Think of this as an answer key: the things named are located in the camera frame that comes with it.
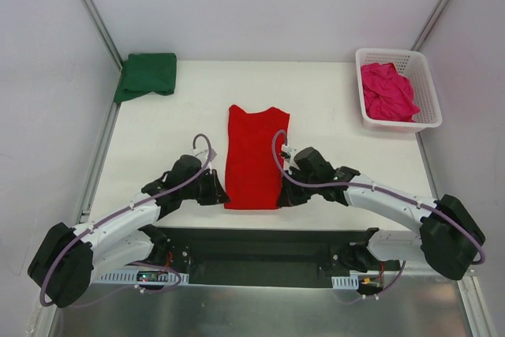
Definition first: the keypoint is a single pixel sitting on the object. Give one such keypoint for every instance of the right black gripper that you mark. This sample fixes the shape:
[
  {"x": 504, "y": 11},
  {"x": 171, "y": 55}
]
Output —
[{"x": 296, "y": 189}]

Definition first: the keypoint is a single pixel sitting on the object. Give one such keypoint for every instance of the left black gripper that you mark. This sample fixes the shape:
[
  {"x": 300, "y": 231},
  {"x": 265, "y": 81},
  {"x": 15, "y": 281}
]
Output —
[{"x": 206, "y": 188}]

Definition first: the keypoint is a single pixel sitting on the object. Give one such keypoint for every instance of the red t shirt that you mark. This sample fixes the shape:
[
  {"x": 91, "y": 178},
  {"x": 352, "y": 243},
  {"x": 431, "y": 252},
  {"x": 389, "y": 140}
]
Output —
[{"x": 252, "y": 179}]

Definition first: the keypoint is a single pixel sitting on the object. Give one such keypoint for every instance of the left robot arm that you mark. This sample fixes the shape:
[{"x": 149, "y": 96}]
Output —
[{"x": 69, "y": 259}]

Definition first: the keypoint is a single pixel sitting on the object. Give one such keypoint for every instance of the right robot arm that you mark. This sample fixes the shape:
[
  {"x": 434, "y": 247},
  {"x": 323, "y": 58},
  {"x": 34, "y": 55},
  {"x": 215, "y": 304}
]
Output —
[{"x": 440, "y": 232}]

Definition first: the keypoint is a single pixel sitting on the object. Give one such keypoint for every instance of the folded green t shirt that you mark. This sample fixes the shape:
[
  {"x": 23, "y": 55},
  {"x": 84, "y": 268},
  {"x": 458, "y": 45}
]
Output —
[{"x": 145, "y": 73}]

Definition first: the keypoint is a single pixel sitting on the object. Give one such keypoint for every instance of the pink t shirt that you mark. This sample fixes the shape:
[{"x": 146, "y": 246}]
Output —
[{"x": 388, "y": 95}]

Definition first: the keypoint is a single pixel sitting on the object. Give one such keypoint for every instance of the white plastic basket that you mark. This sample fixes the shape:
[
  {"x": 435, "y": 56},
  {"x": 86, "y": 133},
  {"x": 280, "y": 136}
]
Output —
[{"x": 414, "y": 66}]

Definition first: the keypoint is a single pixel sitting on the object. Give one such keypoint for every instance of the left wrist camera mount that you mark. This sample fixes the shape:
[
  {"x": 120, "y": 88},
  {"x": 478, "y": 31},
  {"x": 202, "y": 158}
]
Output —
[{"x": 205, "y": 156}]

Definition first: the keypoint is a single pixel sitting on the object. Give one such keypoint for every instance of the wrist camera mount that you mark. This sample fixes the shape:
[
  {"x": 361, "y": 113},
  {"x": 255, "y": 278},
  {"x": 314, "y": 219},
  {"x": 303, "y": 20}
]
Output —
[
  {"x": 205, "y": 156},
  {"x": 287, "y": 152}
]

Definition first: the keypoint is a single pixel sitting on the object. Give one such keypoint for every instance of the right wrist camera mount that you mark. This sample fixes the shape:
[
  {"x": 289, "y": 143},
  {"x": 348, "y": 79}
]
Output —
[{"x": 287, "y": 152}]

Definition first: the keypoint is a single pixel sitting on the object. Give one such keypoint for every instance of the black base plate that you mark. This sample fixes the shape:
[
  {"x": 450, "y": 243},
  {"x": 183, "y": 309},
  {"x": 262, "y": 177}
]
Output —
[{"x": 278, "y": 258}]

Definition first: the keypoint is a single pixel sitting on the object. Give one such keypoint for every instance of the left white cable duct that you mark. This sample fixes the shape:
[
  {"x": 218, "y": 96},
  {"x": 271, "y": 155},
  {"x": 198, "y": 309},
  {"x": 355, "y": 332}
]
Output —
[{"x": 147, "y": 277}]

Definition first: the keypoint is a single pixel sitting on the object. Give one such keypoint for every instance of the white cable duct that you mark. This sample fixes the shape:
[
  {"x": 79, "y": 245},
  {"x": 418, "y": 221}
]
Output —
[
  {"x": 350, "y": 282},
  {"x": 147, "y": 277}
]

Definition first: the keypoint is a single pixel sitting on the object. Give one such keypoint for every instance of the right white cable duct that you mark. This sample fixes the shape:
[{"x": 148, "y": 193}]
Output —
[{"x": 350, "y": 282}]

